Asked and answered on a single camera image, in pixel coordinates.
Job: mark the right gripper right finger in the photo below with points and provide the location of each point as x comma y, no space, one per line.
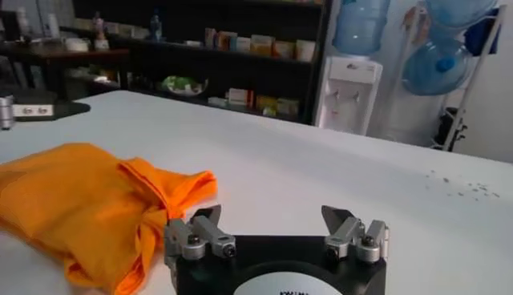
352,236

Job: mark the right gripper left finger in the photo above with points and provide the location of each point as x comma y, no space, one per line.
200,236

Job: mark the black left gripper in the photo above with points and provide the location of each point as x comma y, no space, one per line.
70,110

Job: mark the orange t-shirt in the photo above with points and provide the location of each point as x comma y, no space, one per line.
80,200

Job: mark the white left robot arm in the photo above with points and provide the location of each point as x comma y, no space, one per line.
6,114

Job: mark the brown wooden table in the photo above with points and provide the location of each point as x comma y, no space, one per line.
48,58

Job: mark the white tape roll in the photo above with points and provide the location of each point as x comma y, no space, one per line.
76,45

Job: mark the pink drink bottle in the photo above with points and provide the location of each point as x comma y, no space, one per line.
100,34

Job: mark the bowl with green packets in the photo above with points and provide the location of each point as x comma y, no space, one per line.
182,85

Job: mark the blue plastic bottle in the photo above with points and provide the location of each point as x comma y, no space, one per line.
155,28

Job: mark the white water dispenser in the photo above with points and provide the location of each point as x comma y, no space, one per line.
346,100

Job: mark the red white medicine box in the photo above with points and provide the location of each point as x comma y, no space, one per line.
240,97
284,49

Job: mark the black shelving unit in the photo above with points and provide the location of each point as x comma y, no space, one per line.
224,70

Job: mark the orange white medicine box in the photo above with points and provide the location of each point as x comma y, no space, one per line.
262,45

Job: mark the labelled blue water jug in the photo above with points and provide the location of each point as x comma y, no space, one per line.
360,28

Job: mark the white metal jug rack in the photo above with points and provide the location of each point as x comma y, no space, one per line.
478,68

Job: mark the dark blue cloth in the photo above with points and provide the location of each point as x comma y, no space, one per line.
481,36

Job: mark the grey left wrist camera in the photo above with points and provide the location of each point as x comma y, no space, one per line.
34,110

